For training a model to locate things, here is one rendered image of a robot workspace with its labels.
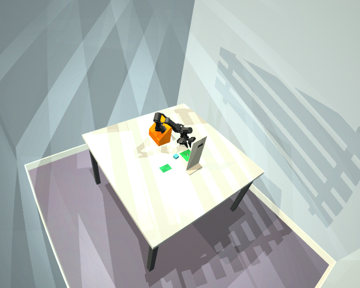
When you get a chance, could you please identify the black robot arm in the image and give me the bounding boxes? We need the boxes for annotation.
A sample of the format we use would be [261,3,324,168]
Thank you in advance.
[153,112,193,145]

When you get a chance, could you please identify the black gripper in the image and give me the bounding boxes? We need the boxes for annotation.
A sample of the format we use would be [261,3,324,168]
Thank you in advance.
[177,134,196,148]

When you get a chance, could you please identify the green square marking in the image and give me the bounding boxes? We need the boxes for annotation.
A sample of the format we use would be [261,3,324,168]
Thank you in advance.
[180,149,191,161]

